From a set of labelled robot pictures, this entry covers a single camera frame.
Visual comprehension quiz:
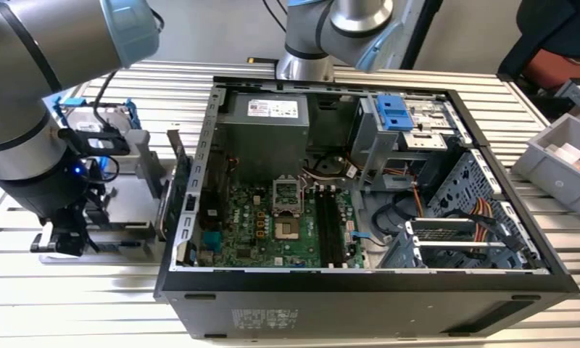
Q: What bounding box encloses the CPU socket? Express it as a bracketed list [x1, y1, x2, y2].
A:
[273, 215, 305, 242]

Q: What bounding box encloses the orange yellow wire bundle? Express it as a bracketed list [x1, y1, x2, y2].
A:
[457, 197, 495, 252]

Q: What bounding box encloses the black wire loop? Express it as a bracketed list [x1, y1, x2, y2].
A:
[371, 201, 410, 248]

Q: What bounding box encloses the green graphics card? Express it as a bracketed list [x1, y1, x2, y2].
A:
[167, 123, 195, 242]

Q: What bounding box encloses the person in dark top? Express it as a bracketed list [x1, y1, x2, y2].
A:
[497, 0, 580, 79]

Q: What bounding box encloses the grey parts rack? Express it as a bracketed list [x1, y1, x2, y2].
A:
[38, 128, 169, 265]

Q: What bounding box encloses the black PC case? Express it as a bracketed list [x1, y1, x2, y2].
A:
[154, 75, 580, 340]

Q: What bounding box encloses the white brown wire bundle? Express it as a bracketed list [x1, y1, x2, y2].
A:
[301, 154, 361, 182]

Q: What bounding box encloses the perforated metal disk bay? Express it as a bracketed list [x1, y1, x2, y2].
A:
[381, 149, 549, 272]

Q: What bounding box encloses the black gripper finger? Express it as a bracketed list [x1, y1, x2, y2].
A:
[31, 208, 90, 259]
[87, 195, 109, 254]

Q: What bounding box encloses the white block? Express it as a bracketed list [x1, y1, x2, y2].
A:
[546, 142, 580, 164]

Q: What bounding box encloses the grey metal drive cage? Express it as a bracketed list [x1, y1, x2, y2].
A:
[351, 91, 469, 191]

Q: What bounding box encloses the green motherboard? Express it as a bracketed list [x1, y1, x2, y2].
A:
[195, 181, 369, 269]

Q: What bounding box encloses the metal socket cover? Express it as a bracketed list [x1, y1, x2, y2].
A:
[273, 175, 305, 215]

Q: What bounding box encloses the metal locking lever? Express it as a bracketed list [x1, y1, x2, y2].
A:
[298, 173, 317, 218]

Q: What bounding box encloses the hard disk in blue carrier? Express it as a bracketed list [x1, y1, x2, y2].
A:
[51, 94, 143, 133]

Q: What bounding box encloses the grey plastic bin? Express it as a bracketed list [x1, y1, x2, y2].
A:
[511, 112, 580, 215]

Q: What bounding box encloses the blue plastic bay latch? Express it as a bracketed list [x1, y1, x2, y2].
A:
[375, 94, 414, 133]

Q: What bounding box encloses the teal port block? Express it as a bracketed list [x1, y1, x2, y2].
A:
[202, 231, 223, 254]

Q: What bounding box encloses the grey power supply unit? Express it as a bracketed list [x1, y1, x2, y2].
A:
[221, 92, 311, 182]

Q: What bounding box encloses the black camera cable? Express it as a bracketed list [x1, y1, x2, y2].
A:
[93, 68, 122, 131]

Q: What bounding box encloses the orange red wire bundle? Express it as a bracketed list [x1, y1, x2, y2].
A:
[385, 165, 426, 220]

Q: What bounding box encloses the RAM slot with white latches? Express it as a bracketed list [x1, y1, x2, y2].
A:
[334, 185, 349, 268]
[322, 185, 337, 268]

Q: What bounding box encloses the black frame post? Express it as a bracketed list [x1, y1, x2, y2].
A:
[399, 0, 445, 70]

